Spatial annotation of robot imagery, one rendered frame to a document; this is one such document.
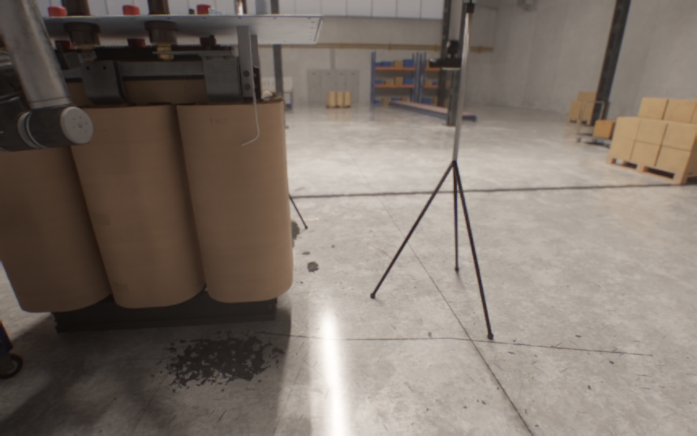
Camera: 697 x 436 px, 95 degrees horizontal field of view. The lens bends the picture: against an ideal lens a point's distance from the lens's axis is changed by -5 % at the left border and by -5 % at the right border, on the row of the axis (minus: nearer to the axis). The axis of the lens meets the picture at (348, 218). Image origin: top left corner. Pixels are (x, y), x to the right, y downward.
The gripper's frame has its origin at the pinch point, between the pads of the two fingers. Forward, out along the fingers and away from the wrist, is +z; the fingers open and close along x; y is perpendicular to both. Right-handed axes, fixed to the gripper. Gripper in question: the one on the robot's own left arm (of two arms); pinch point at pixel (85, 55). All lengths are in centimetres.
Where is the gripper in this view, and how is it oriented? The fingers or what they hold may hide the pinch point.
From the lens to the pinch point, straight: 157.6
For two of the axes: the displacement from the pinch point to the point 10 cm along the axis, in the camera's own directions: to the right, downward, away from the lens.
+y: -0.4, -8.4, -5.5
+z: 2.2, -5.4, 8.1
